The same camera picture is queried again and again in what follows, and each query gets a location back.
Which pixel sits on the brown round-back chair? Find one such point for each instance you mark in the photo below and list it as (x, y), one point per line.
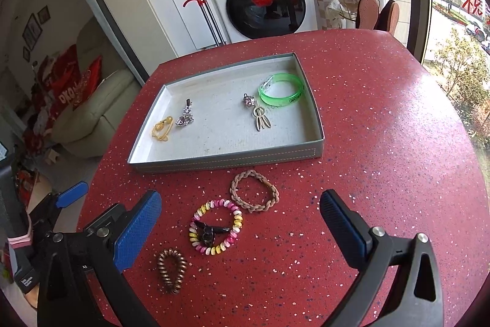
(391, 18)
(368, 11)

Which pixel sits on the clear pink claw clip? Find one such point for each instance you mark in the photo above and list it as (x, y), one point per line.
(249, 101)

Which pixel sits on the beige rabbit hair clip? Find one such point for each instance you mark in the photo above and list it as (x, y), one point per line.
(260, 124)

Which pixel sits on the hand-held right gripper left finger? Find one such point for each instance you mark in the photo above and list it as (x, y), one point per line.
(137, 231)

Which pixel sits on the red window sticker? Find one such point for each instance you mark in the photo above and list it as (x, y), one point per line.
(469, 3)

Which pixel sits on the red printed cushion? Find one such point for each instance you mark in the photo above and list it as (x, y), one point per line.
(65, 82)

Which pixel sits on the beige sofa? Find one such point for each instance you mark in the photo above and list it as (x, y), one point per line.
(95, 112)

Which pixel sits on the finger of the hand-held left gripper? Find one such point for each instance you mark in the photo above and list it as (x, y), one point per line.
(72, 195)
(105, 218)

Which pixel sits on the white floral bag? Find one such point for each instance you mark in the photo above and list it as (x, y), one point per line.
(338, 13)

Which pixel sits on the small dark picture frame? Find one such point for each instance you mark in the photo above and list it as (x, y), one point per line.
(26, 53)

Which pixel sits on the purple gem hair clip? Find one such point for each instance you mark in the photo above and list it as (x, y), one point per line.
(185, 118)

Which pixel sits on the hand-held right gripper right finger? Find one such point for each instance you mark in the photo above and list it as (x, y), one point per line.
(340, 223)

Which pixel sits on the black claw hair clip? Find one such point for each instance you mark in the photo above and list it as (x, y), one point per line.
(208, 233)

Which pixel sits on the large dark picture frame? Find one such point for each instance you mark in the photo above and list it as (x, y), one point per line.
(31, 32)

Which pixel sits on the green translucent bangle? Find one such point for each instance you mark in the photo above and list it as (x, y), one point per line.
(283, 101)

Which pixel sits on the grey shallow tray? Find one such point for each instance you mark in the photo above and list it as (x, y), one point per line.
(222, 120)

